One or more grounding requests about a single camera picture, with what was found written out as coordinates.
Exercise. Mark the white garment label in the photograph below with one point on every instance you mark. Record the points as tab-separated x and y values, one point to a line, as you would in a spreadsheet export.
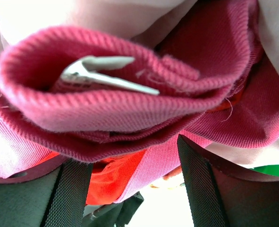
86	71

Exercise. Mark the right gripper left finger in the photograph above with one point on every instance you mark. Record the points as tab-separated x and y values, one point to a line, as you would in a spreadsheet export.
52	194

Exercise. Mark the green folded garment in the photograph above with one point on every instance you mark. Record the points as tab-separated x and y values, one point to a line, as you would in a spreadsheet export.
269	170

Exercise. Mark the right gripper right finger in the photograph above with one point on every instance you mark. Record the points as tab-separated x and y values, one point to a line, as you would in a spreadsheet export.
224	194

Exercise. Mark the magenta pink trousers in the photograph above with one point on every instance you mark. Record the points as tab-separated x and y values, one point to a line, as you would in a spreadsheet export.
129	113

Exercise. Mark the red trousers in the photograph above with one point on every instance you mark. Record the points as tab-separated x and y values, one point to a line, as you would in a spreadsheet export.
119	175

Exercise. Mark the black white-splattered trousers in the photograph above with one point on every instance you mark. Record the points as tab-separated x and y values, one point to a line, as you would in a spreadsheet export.
112	215

